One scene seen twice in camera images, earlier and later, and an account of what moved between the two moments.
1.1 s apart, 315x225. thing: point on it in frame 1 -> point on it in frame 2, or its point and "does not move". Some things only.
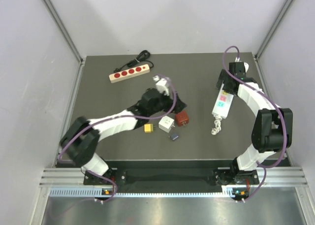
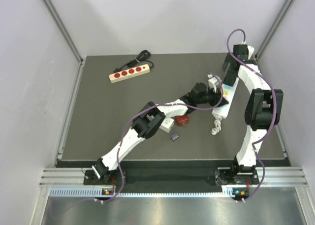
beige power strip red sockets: x=129 y=73 does not move
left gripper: x=179 y=107 -> x=216 y=97
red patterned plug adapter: x=182 y=118 does not move
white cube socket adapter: x=166 y=123 does not move
